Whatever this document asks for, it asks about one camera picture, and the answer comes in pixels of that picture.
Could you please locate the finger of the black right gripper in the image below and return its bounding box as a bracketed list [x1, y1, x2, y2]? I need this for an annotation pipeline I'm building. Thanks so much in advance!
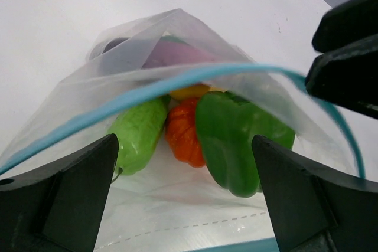
[305, 35, 377, 119]
[312, 0, 377, 53]

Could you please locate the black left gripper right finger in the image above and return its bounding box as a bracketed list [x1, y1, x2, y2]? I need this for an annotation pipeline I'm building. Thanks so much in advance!
[252, 135, 377, 251]

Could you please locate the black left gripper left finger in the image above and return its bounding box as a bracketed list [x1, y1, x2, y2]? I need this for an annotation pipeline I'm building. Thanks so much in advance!
[1, 134, 119, 251]

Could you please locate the light green toy vegetable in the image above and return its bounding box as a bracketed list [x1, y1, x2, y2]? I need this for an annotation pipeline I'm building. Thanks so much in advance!
[107, 95, 171, 176]

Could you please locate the green toy bell pepper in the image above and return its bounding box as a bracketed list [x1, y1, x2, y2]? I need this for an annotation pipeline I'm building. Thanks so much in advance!
[195, 91, 296, 198]

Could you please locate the clear zip top bag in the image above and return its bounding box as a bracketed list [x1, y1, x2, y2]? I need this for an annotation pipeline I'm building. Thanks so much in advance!
[1, 9, 366, 251]

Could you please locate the orange toy pumpkin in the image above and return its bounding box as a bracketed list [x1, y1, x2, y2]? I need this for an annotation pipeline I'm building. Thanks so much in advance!
[165, 98, 206, 168]

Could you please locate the yellow toy vegetable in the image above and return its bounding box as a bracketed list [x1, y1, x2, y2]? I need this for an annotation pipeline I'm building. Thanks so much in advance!
[169, 84, 226, 102]

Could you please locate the purple toy eggplant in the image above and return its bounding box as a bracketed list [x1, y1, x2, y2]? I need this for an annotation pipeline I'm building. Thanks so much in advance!
[141, 40, 224, 69]

